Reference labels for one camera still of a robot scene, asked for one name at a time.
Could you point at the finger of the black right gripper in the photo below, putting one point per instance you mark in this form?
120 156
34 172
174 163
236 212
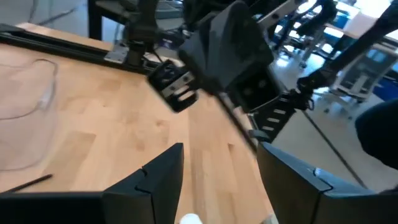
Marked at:
200 49
242 46

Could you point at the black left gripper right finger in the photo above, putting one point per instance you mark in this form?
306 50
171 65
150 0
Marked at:
286 186

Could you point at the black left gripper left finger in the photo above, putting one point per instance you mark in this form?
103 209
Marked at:
155 186

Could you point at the large white paint bottle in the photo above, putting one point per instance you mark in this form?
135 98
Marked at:
190 219

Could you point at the black paintbrush silver ferrule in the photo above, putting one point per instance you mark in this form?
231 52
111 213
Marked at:
31 183

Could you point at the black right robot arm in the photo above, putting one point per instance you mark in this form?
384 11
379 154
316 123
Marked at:
141 28

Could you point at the person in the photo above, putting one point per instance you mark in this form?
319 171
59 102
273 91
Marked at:
379 133

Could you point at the black computer desk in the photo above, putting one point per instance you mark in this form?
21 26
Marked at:
94 18

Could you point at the grey rolling cart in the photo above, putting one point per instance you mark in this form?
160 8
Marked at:
363 74

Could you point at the clear plastic bin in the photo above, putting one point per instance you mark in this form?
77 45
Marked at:
46 93

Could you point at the black aluminium table frame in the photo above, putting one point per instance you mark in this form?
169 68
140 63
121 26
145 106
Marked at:
62 51

